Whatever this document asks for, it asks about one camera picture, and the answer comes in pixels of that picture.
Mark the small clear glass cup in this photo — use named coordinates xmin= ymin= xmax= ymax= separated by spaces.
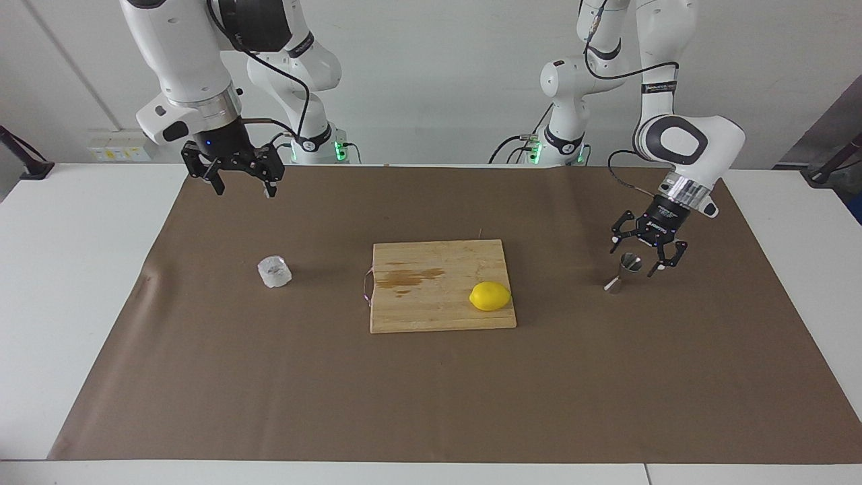
xmin=257 ymin=255 xmax=293 ymax=289

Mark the steel jigger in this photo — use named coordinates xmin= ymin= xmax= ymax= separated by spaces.
xmin=603 ymin=253 xmax=642 ymax=294

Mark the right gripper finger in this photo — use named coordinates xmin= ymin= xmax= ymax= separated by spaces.
xmin=253 ymin=144 xmax=286 ymax=199
xmin=181 ymin=145 xmax=226 ymax=197

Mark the wooden cutting board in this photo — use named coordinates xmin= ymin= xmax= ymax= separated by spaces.
xmin=364 ymin=239 xmax=518 ymax=335

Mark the black clamp mount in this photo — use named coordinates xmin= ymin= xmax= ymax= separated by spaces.
xmin=0 ymin=125 xmax=55 ymax=181

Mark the yellow lemon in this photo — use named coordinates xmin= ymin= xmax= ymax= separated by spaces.
xmin=469 ymin=282 xmax=512 ymax=313

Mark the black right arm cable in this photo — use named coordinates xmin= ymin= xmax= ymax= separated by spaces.
xmin=205 ymin=0 xmax=312 ymax=146

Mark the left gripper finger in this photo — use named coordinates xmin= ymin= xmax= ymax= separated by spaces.
xmin=647 ymin=238 xmax=690 ymax=279
xmin=609 ymin=210 xmax=640 ymax=255

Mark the white wall outlet strip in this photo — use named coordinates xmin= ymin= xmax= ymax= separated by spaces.
xmin=88 ymin=129 xmax=157 ymax=163

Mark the black angled stand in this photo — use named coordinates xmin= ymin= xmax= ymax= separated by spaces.
xmin=800 ymin=131 xmax=862 ymax=188

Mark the brown paper table mat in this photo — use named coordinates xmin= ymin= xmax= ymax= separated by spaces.
xmin=47 ymin=165 xmax=862 ymax=464

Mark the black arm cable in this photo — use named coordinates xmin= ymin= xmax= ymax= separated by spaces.
xmin=205 ymin=0 xmax=312 ymax=146
xmin=583 ymin=0 xmax=679 ymax=200

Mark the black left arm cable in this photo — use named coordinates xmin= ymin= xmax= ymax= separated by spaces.
xmin=583 ymin=0 xmax=679 ymax=200

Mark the black base cable bundle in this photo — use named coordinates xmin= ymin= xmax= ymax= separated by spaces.
xmin=488 ymin=104 xmax=541 ymax=165

